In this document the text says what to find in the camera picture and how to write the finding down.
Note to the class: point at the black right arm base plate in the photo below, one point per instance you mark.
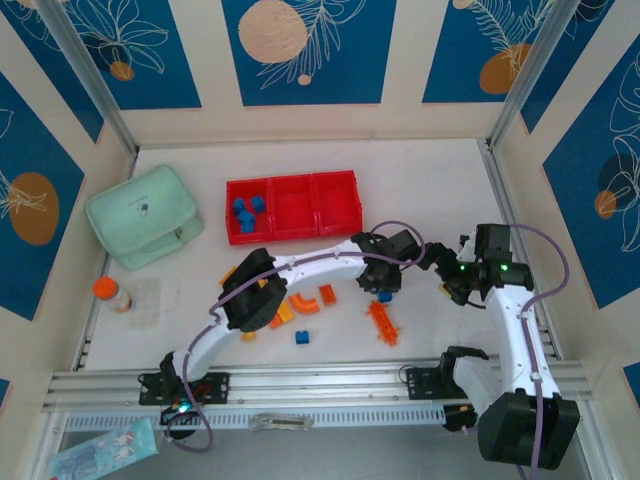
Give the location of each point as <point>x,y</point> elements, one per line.
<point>420,385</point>

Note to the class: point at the aluminium side rail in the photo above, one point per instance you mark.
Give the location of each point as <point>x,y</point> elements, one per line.
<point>505,200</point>
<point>87,340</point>

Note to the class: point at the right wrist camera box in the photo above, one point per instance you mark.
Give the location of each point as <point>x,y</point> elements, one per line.
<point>492,240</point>

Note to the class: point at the mint green zip pouch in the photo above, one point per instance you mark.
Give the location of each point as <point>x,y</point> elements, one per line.
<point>140,210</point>

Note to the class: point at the aluminium frame post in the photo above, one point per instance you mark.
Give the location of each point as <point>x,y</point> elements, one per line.
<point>85,70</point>
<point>530,65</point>

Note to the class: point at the yellow two-by-four lego brick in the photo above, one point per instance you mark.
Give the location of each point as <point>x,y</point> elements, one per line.
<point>229,276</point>

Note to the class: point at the light blue tissue pack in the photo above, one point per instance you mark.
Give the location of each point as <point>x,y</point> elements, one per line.
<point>100,452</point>

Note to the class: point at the blue lego brick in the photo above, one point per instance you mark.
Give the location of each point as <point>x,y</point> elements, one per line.
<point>257,202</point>
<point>245,221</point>
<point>384,297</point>
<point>301,337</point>
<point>239,205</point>

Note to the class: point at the small clear plastic piece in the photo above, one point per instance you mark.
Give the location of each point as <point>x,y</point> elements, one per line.
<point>280,422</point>

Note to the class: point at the orange two-by-two lego brick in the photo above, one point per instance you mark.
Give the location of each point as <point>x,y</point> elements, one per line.
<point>275,323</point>

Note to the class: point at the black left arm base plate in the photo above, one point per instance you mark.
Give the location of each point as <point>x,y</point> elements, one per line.
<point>215,387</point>

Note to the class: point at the red three-compartment container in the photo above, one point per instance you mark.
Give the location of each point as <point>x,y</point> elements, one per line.
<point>295,210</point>

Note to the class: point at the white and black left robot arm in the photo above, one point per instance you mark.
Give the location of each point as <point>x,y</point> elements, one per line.
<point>320,265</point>

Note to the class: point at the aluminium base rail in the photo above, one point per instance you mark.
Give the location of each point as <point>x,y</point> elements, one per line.
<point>325,382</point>

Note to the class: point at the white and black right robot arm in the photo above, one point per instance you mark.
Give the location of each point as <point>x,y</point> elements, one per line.
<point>515,330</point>

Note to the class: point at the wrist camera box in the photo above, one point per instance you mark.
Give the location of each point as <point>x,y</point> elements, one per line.
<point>492,240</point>
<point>402,244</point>

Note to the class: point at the yellow sloped lego brick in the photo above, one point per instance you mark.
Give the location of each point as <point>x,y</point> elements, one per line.
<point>247,336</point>

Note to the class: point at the orange lattice lego piece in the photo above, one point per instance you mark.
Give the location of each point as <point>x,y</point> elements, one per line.
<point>382,322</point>

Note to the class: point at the orange-capped bottle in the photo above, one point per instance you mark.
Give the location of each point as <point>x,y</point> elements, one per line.
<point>112,295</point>

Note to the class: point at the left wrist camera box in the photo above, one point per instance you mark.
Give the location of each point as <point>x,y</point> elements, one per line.
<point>402,244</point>

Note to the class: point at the clear plastic organizer box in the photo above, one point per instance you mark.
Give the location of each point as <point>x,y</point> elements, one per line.
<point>145,305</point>

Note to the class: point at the orange curved lego piece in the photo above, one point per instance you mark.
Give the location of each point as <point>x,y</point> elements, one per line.
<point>300,300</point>

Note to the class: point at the yellow narrow lego brick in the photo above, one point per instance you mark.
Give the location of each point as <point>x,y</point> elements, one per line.
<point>284,310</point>

